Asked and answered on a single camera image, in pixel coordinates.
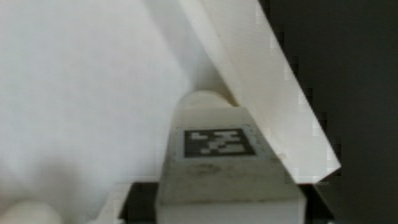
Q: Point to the white square tabletop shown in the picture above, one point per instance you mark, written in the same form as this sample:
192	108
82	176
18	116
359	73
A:
103	59

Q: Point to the white table leg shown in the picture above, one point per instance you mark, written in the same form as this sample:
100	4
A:
226	185

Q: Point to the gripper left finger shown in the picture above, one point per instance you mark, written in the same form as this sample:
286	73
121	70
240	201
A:
137	211

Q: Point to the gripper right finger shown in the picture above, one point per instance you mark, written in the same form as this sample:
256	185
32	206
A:
318	214

